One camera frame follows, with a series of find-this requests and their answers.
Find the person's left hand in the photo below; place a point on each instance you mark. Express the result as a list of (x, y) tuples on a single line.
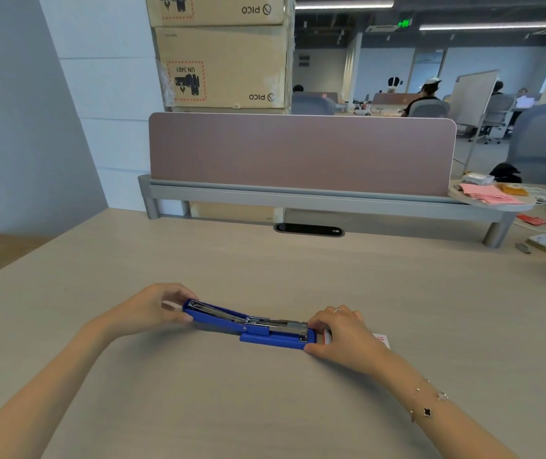
[(144, 308)]

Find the person's right hand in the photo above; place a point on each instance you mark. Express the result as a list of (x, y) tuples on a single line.
[(349, 337)]

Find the person's right thumb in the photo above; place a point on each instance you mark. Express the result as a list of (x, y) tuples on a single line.
[(318, 349)]

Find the person's left thumb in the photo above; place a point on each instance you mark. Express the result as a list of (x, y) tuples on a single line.
[(180, 316)]

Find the blue stapler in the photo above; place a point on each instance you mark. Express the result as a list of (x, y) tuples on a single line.
[(254, 327)]

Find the person's left forearm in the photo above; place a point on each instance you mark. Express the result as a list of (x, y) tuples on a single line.
[(39, 387)]

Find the person's right forearm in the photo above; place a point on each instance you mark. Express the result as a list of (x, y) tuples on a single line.
[(438, 411)]

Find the red and white staple box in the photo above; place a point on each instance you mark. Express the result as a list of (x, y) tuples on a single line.
[(382, 340)]

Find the grey desk shelf riser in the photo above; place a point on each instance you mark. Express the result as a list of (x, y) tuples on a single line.
[(311, 201)]

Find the pink desk divider panel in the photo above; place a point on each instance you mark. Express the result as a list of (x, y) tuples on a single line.
[(301, 152)]

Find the grey staple strip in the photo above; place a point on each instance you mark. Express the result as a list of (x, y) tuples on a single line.
[(523, 247)]

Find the pile of pink papers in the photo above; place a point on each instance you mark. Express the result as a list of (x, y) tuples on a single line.
[(485, 193)]

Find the clear plastic packet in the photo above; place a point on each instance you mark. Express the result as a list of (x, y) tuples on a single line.
[(477, 178)]

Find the grey-blue office chair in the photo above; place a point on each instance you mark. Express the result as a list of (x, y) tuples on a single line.
[(312, 105), (428, 109), (497, 114), (536, 143)]

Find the red packet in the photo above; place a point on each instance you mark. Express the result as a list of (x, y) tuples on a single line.
[(528, 219)]

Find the orange packet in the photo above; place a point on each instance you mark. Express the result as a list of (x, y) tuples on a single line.
[(513, 189)]

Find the brown cardboard box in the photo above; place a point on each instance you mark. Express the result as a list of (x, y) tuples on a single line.
[(215, 7), (225, 66)]

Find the black bag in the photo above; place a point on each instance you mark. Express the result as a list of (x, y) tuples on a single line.
[(505, 172)]

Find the white rolling whiteboard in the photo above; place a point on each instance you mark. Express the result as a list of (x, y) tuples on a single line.
[(473, 97)]

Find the green exit sign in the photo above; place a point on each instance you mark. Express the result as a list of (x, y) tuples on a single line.
[(405, 22)]

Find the long ceiling light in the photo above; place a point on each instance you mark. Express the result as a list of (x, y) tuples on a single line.
[(488, 26), (344, 4)]

